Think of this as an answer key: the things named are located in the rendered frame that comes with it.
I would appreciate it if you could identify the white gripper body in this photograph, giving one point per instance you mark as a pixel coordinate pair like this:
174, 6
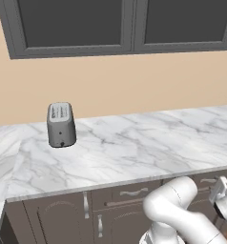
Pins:
219, 190

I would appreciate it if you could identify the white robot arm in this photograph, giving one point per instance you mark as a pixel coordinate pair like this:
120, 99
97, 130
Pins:
172, 206

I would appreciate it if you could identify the dark brown drawer front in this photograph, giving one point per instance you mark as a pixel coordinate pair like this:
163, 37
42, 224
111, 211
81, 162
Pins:
204, 187
112, 197

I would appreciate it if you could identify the dark brown base cupboard door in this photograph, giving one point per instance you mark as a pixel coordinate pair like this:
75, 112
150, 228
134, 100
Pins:
201, 208
58, 219
125, 227

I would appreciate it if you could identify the grey toaster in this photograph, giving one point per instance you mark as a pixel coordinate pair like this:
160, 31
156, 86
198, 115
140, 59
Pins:
61, 127

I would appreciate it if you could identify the grey glass wall cupboard door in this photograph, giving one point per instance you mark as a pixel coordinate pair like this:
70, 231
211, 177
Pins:
74, 22
188, 20

